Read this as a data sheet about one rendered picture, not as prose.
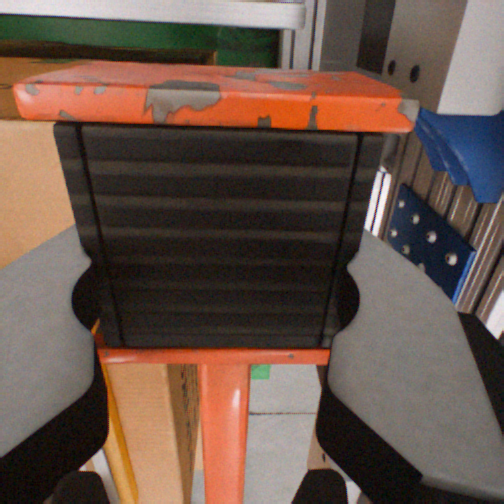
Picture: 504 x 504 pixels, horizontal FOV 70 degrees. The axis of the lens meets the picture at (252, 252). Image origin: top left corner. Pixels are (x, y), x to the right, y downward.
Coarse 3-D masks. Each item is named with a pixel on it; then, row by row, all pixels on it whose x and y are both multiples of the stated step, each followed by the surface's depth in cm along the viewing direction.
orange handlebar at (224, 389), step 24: (216, 384) 14; (240, 384) 15; (216, 408) 15; (240, 408) 15; (216, 432) 16; (240, 432) 16; (216, 456) 17; (240, 456) 17; (216, 480) 18; (240, 480) 19
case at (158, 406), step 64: (0, 64) 46; (64, 64) 49; (0, 128) 22; (0, 192) 24; (64, 192) 25; (0, 256) 27; (128, 384) 35; (192, 384) 57; (128, 448) 41; (192, 448) 59
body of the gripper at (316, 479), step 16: (64, 480) 5; (80, 480) 5; (96, 480) 5; (304, 480) 5; (320, 480) 5; (336, 480) 5; (64, 496) 4; (80, 496) 4; (96, 496) 4; (304, 496) 4; (320, 496) 4; (336, 496) 4
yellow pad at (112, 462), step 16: (112, 400) 36; (112, 416) 36; (112, 432) 37; (112, 448) 38; (96, 464) 39; (112, 464) 40; (128, 464) 42; (112, 480) 41; (128, 480) 42; (112, 496) 42; (128, 496) 44
